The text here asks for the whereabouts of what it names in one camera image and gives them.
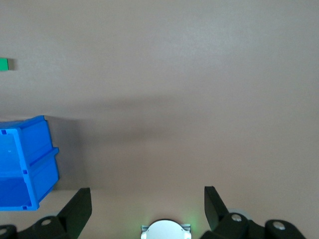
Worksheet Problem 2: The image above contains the blue plastic storage bin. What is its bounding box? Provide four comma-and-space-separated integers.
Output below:
0, 115, 60, 212

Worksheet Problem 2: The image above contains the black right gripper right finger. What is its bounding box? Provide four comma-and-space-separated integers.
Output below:
201, 186, 306, 239

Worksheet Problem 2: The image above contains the green cube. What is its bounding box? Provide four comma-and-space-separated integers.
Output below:
0, 57, 15, 71

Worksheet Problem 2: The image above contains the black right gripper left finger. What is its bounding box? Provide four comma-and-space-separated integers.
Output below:
0, 188, 92, 239

